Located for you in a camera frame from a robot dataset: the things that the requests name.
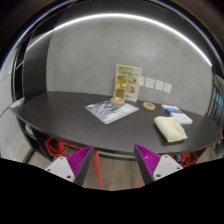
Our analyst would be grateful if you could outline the grey printed magazine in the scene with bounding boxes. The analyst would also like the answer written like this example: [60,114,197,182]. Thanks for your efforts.
[84,100,140,126]

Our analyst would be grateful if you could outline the beige tape roll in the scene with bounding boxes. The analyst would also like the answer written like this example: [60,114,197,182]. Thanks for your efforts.
[142,101,157,111]

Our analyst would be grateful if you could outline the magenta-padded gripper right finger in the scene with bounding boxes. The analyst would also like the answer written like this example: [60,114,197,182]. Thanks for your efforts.
[133,143,184,185]

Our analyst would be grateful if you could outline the green printed menu stand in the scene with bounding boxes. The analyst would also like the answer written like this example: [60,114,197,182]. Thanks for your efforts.
[115,63,143,103]

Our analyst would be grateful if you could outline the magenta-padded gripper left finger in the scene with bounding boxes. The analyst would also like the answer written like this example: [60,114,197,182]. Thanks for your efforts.
[44,144,97,187]

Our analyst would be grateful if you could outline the red metal frame stool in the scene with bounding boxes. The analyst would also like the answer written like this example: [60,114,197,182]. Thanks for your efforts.
[44,135,105,190]
[161,151,202,169]

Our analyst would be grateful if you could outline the blue and white booklet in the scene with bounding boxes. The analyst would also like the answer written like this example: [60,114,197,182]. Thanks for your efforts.
[161,103,184,116]

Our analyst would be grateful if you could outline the cream ribbed towel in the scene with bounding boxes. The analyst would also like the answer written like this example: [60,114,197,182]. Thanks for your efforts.
[153,115,189,144]

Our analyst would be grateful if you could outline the orange sign holder wooden base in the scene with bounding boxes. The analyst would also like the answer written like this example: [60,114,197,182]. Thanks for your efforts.
[110,73,129,106]

